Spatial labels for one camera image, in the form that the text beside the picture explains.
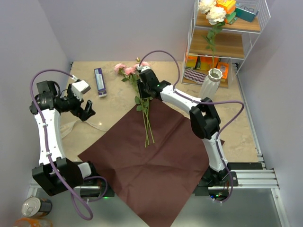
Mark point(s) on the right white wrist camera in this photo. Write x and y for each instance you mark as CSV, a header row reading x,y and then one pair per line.
x,y
142,68

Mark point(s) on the silver top tin can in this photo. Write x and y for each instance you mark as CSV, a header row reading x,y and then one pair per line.
x,y
35,207

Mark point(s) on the orange box shelf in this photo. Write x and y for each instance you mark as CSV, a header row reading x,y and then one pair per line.
x,y
201,62
228,5

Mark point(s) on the aluminium rail frame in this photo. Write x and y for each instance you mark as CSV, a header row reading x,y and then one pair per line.
x,y
255,202

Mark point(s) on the teal box top shelf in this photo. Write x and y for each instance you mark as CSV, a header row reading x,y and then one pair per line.
x,y
246,12

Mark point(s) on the white ribbed vase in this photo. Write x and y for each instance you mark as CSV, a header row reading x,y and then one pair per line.
x,y
210,84

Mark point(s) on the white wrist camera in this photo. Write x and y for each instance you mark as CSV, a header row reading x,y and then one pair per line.
x,y
80,88
142,68

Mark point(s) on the green sponge stack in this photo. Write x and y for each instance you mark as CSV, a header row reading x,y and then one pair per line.
x,y
230,18

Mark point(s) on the red wrapping paper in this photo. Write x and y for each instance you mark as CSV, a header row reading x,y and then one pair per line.
x,y
156,180

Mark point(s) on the pink rose bouquet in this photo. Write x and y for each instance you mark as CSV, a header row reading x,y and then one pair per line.
x,y
131,74

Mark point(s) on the white wire shelf rack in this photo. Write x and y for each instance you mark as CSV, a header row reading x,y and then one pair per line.
x,y
232,45

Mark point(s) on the orange box top shelf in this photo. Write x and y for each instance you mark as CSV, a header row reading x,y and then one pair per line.
x,y
228,5

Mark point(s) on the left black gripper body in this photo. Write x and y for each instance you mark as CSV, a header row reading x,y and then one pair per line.
x,y
71,103

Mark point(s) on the orange box bottom shelf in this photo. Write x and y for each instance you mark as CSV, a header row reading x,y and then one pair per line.
x,y
201,62

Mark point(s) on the purple wavy pattern cloth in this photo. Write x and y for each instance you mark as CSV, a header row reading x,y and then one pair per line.
x,y
194,76

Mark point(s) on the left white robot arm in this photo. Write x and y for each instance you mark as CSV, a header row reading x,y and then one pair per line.
x,y
47,108

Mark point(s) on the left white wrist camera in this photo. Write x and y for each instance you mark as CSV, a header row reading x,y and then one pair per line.
x,y
80,88

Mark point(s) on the white rose stem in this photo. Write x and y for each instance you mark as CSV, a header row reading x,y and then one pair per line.
x,y
216,18

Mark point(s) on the purple toothpaste box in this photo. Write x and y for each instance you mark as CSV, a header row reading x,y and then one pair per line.
x,y
102,92

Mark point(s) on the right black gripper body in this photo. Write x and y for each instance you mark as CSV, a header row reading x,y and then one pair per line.
x,y
143,90

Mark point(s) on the beige printed ribbon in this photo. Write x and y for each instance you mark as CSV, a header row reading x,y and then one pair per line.
x,y
67,128

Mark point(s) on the orange plastic bottle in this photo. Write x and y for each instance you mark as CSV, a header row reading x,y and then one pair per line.
x,y
33,222

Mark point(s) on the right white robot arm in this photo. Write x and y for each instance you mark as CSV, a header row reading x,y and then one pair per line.
x,y
204,119

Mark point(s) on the small orange packet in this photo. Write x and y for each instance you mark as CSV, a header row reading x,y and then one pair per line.
x,y
224,68

